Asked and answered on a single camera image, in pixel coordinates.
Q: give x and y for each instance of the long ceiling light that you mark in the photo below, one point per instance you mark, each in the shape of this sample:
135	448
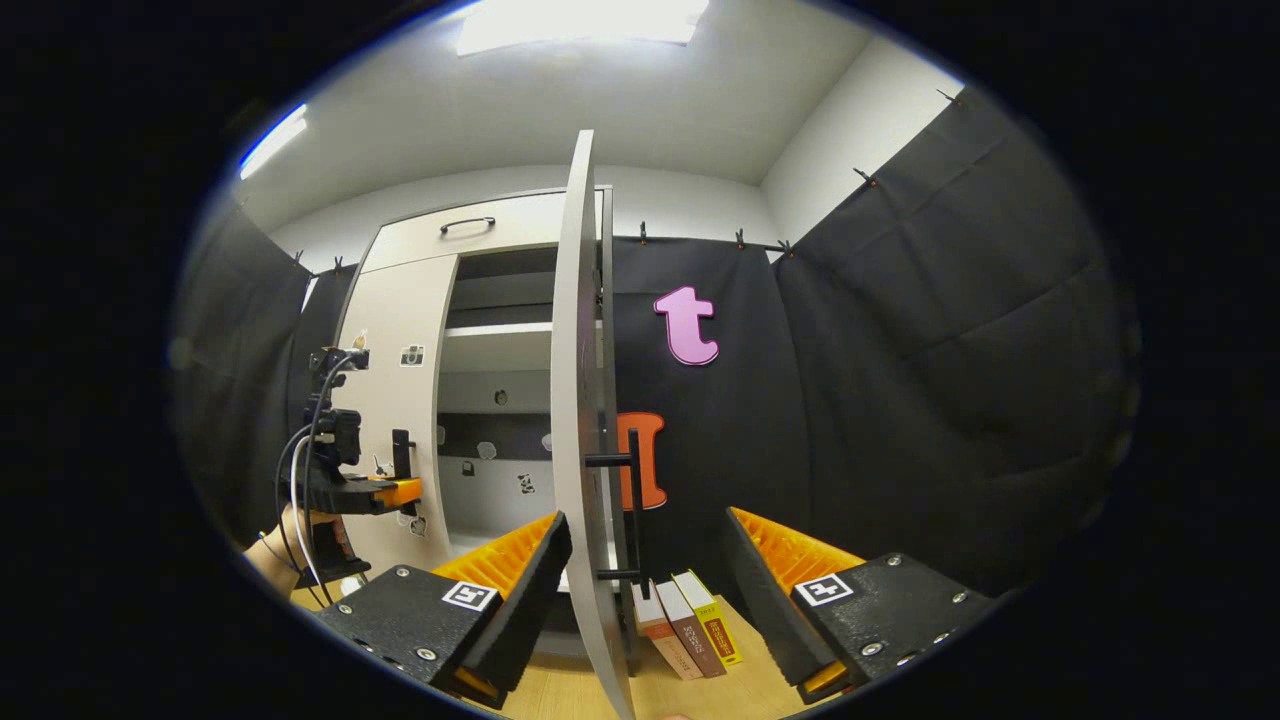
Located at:
580	22

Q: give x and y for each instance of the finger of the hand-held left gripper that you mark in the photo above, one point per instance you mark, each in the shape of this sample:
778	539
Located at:
400	492

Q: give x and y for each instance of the pale spine book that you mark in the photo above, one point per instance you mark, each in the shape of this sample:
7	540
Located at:
668	645

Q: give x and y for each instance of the grey cabinet door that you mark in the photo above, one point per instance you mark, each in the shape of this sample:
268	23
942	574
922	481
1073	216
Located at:
575	350
400	310

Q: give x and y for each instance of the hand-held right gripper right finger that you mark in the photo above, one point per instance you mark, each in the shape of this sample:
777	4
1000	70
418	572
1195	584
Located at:
770	600

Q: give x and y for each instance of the grey double-door shoe cabinet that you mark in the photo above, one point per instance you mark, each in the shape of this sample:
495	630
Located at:
495	470

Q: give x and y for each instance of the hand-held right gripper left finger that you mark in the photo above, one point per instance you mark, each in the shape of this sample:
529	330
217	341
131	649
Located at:
520	600

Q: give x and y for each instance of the brown spine book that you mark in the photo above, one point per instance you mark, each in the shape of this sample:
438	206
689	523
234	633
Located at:
695	630

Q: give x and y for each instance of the grey cabinet drawer front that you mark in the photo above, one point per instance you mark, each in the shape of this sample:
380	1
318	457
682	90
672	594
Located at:
520	225

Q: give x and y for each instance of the white cabinet shelf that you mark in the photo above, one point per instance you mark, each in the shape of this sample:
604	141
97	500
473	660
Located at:
500	345

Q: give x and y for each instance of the small ceiling light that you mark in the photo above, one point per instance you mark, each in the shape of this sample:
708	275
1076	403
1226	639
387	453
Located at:
272	142

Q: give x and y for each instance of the black backdrop cloth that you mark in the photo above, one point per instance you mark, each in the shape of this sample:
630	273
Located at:
900	350

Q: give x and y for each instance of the yellow spine book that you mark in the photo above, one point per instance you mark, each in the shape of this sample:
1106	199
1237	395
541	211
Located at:
718	625

